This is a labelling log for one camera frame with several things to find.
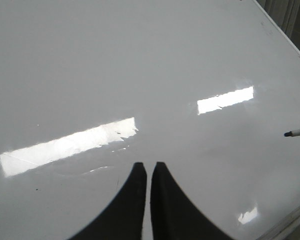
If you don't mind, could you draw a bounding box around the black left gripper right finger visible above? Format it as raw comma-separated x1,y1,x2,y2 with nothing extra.
150,162,231,240

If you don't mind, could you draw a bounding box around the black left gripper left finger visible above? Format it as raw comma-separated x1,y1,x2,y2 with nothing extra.
71,162,147,240

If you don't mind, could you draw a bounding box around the white whiteboard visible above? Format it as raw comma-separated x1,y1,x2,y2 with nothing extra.
0,0,300,240

